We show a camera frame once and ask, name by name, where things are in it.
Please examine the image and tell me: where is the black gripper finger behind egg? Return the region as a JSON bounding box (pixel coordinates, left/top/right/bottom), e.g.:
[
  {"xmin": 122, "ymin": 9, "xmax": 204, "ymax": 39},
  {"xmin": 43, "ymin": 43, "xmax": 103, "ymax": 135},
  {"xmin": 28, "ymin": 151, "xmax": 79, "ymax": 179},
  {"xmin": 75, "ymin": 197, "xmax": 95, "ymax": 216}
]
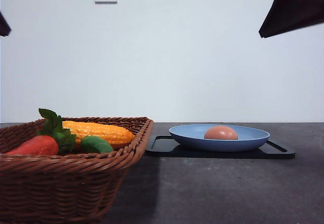
[{"xmin": 0, "ymin": 12, "xmax": 11, "ymax": 36}]

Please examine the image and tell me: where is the black gripper finger holding plate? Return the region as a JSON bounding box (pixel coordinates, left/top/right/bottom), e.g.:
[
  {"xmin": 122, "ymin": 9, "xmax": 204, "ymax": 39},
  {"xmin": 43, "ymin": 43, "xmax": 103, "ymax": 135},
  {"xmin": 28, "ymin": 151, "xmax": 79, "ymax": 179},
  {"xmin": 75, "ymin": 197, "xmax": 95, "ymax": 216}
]
[{"xmin": 258, "ymin": 0, "xmax": 324, "ymax": 38}]

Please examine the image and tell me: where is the brown egg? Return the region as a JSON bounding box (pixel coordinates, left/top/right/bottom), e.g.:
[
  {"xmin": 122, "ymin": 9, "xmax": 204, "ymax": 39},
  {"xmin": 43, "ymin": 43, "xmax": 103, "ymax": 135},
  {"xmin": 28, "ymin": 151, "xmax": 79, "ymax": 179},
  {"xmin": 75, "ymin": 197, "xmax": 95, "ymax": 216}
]
[{"xmin": 204, "ymin": 125, "xmax": 238, "ymax": 140}]

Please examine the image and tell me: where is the blue plate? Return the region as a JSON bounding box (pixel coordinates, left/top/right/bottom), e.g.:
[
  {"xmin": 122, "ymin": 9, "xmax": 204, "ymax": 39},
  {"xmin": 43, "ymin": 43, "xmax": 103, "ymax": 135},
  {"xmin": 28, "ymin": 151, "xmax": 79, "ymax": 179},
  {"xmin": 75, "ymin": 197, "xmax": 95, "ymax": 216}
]
[{"xmin": 169, "ymin": 124, "xmax": 270, "ymax": 152}]

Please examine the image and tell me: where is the brown wicker basket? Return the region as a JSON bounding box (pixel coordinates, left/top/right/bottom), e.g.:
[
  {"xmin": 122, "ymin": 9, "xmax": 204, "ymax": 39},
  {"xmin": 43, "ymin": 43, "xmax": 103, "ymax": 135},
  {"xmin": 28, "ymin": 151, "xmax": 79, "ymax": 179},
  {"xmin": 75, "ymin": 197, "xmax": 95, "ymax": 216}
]
[{"xmin": 0, "ymin": 117, "xmax": 154, "ymax": 224}]

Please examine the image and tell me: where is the orange toy carrot with leaves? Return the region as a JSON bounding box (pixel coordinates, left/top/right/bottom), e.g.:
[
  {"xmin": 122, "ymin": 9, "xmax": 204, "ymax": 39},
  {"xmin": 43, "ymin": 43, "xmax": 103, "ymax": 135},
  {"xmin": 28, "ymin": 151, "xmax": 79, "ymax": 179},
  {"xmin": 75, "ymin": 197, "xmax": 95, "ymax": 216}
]
[{"xmin": 5, "ymin": 108, "xmax": 76, "ymax": 156}]

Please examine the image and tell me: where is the yellow toy corn cob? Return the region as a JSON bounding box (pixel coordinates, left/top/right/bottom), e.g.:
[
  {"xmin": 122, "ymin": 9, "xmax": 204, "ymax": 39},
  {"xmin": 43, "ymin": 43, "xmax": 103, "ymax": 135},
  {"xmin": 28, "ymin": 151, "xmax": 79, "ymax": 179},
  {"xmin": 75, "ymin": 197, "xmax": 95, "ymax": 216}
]
[{"xmin": 62, "ymin": 121, "xmax": 135, "ymax": 144}]

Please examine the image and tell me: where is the green toy vegetable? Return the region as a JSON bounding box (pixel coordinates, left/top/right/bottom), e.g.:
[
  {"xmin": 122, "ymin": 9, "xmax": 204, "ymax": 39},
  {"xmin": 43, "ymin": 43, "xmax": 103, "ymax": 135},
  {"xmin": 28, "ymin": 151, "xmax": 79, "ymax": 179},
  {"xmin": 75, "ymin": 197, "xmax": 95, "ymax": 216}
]
[{"xmin": 80, "ymin": 135, "xmax": 113, "ymax": 154}]

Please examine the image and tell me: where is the black tray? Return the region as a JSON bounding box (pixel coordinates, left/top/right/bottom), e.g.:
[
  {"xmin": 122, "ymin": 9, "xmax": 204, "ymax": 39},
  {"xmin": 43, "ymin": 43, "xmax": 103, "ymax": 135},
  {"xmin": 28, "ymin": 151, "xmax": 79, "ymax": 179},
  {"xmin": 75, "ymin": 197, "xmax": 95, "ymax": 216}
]
[{"xmin": 145, "ymin": 135, "xmax": 296, "ymax": 159}]

